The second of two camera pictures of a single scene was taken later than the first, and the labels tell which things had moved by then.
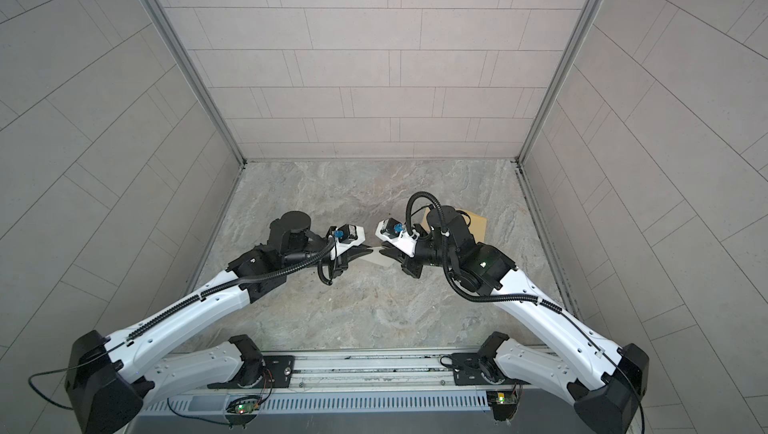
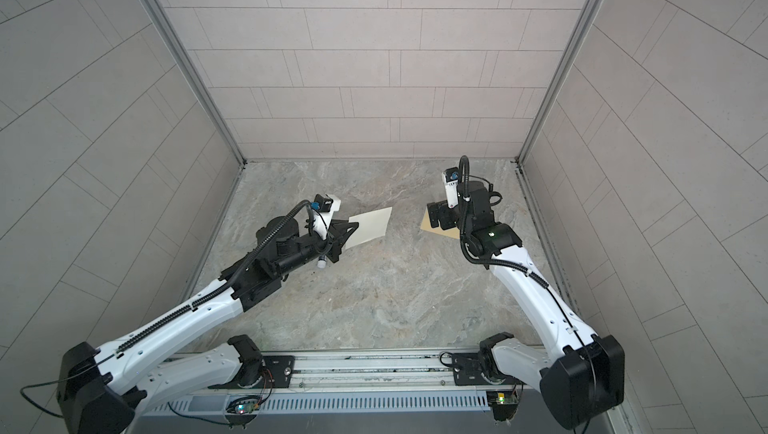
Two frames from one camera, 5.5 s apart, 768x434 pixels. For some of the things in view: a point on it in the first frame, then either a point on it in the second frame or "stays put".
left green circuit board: [244, 405] stays put
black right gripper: [408, 264] to [443, 209]
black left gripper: [357, 252] to [340, 231]
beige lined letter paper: [378, 258] to [371, 227]
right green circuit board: [504, 403] stays put
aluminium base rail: [369, 368] stays put
